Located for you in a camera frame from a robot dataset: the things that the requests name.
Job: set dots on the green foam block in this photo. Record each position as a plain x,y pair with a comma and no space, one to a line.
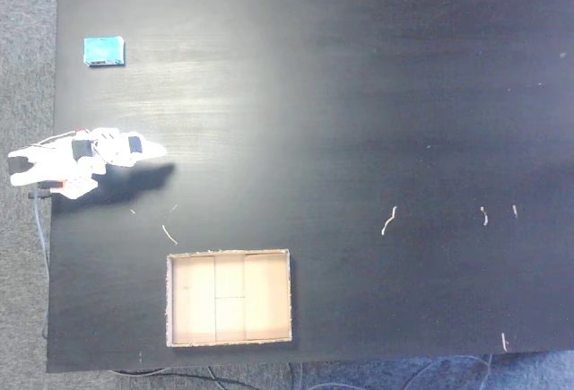
104,51

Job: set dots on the curved cardboard scrap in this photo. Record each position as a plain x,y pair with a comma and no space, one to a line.
388,221

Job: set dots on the small cardboard scrap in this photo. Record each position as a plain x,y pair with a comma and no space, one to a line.
515,211
484,216
504,342

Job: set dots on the shallow cardboard box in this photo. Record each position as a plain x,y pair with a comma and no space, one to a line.
228,298

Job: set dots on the long cardboard scrap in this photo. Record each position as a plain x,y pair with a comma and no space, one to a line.
170,234

